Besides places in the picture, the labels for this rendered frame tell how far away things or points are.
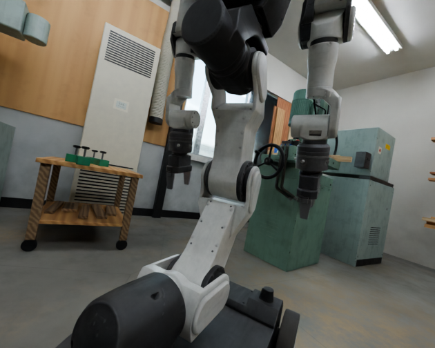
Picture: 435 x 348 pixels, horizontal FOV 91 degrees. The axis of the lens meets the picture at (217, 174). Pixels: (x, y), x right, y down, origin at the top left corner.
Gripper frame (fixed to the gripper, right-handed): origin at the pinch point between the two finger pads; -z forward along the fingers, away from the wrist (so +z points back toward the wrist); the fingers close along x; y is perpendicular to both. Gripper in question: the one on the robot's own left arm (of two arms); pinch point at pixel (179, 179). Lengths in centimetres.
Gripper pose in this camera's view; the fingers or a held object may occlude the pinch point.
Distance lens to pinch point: 84.9
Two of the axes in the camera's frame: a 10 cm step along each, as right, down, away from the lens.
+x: 4.5, -1.2, 8.8
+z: 0.8, -9.8, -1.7
